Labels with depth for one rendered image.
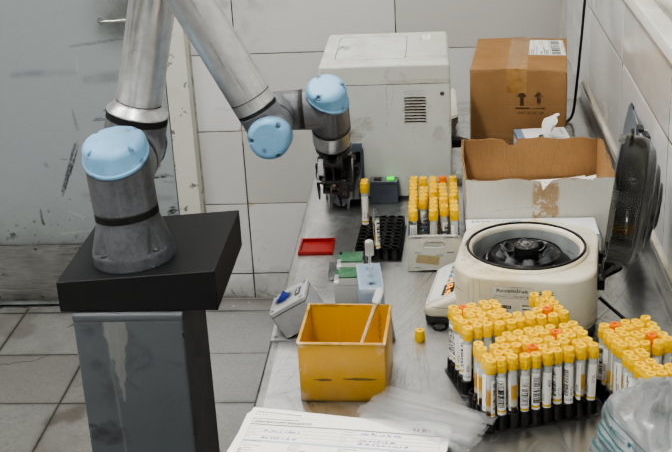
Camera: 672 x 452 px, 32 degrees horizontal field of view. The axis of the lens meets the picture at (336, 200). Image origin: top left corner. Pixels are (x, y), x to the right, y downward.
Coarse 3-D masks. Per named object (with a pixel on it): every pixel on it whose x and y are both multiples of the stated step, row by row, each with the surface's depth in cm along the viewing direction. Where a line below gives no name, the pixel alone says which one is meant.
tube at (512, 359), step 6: (510, 354) 165; (516, 354) 165; (510, 360) 164; (516, 360) 164; (510, 366) 164; (516, 366) 164; (510, 372) 165; (516, 372) 165; (510, 378) 165; (516, 378) 165; (510, 384) 166; (516, 384) 166; (510, 390) 166; (516, 390) 166; (510, 396) 166; (516, 396) 166; (510, 402) 167; (516, 402) 167; (510, 408) 167; (516, 408) 167
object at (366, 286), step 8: (360, 264) 199; (376, 264) 199; (360, 272) 196; (368, 272) 196; (376, 272) 196; (360, 280) 193; (368, 280) 193; (376, 280) 193; (360, 288) 190; (368, 288) 190; (360, 296) 190; (368, 296) 190; (384, 296) 191; (392, 328) 196; (392, 336) 194
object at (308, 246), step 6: (306, 240) 234; (312, 240) 234; (318, 240) 234; (324, 240) 234; (330, 240) 234; (300, 246) 231; (306, 246) 232; (312, 246) 232; (318, 246) 232; (324, 246) 232; (330, 246) 231; (300, 252) 228; (306, 252) 228; (312, 252) 228; (318, 252) 228; (324, 252) 228; (330, 252) 228
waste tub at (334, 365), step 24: (312, 312) 186; (336, 312) 186; (360, 312) 185; (384, 312) 185; (312, 336) 188; (336, 336) 187; (360, 336) 187; (384, 336) 175; (312, 360) 175; (336, 360) 174; (360, 360) 174; (384, 360) 174; (312, 384) 176; (336, 384) 176; (360, 384) 176; (384, 384) 175
